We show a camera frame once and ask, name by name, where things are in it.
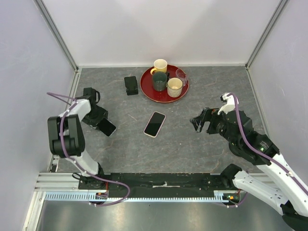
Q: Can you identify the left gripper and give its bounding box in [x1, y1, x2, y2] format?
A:
[81, 105, 108, 130]

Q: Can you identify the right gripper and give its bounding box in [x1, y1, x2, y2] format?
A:
[190, 106, 240, 147]

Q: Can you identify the black phone stand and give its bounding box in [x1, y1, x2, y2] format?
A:
[124, 76, 139, 96]

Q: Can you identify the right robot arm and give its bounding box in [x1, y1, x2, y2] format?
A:
[190, 108, 308, 231]

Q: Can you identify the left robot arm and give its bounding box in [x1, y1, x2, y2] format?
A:
[47, 88, 116, 189]

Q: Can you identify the white case smartphone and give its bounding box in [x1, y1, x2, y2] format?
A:
[97, 118, 116, 137]

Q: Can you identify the black round suction base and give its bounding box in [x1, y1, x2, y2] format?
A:
[228, 142, 245, 157]

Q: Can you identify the cream faceted cup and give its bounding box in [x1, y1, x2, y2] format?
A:
[167, 77, 183, 98]

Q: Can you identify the red round tray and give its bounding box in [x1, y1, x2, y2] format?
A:
[140, 66, 190, 103]

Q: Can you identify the pink case smartphone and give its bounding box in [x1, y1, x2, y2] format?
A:
[143, 111, 166, 138]

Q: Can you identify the clear drinking glass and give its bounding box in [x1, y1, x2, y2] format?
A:
[176, 68, 188, 86]

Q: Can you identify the dark green mug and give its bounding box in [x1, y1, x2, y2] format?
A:
[152, 72, 167, 92]

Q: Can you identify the yellow mug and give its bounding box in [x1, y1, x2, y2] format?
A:
[150, 59, 168, 75]

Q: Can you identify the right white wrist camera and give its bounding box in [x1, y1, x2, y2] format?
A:
[218, 92, 239, 115]

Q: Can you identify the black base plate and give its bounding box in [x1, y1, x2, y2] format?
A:
[72, 173, 240, 199]

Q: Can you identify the grey slotted cable duct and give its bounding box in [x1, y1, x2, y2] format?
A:
[45, 192, 228, 203]

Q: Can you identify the left aluminium frame post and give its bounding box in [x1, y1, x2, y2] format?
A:
[34, 0, 78, 72]

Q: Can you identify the aluminium frame post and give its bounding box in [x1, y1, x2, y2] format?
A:
[245, 0, 289, 70]
[34, 0, 78, 72]

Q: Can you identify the right aluminium frame post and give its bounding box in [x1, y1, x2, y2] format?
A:
[245, 0, 289, 70]

